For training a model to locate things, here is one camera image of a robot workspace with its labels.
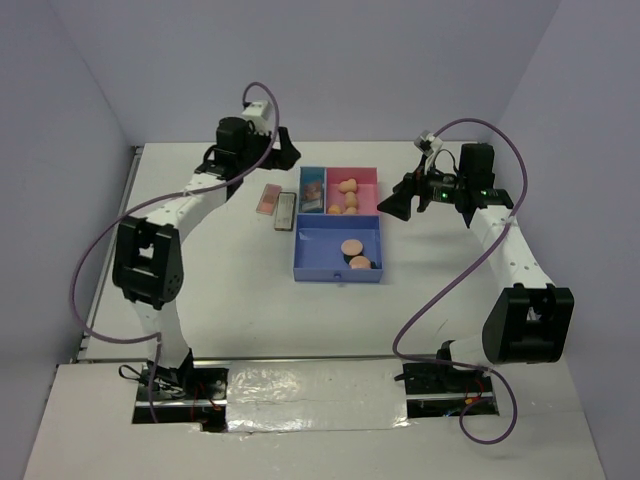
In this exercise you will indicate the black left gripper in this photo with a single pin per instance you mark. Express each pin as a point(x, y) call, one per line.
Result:
point(285, 156)

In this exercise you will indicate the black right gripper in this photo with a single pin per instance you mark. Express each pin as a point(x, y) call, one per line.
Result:
point(414, 184)

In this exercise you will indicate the patterned eyeshadow palette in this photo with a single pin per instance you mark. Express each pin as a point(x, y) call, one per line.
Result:
point(313, 189)

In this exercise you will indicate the pink blush palette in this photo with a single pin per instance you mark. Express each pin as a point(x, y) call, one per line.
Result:
point(268, 200)

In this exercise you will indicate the tan gourd-shaped makeup sponge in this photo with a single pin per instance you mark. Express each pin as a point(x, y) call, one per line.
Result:
point(351, 200)

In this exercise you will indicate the pink round powder puff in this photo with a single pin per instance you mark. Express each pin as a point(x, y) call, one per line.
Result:
point(352, 247)

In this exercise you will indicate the three-colour compartment organizer tray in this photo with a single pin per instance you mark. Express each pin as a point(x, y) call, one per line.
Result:
point(318, 236)

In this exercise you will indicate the orange square blush palette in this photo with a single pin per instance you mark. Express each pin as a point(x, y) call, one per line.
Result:
point(312, 205)

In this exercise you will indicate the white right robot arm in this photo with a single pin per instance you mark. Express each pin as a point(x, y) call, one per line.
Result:
point(530, 319)

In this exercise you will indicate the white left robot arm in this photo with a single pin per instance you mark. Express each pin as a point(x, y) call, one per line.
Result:
point(148, 265)

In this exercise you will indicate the silver tape covered panel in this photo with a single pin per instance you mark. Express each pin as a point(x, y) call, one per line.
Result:
point(324, 395)

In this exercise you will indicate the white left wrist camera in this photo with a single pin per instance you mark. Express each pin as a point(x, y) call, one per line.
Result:
point(258, 113)

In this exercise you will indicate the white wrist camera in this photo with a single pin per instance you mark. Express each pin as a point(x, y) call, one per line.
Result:
point(258, 113)
point(429, 145)

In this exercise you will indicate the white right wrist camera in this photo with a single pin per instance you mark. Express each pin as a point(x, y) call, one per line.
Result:
point(429, 145)

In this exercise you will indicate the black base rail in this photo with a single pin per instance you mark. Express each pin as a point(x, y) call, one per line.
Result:
point(431, 392)

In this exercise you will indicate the aluminium table edge rail left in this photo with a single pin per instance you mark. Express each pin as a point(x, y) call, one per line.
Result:
point(100, 252)

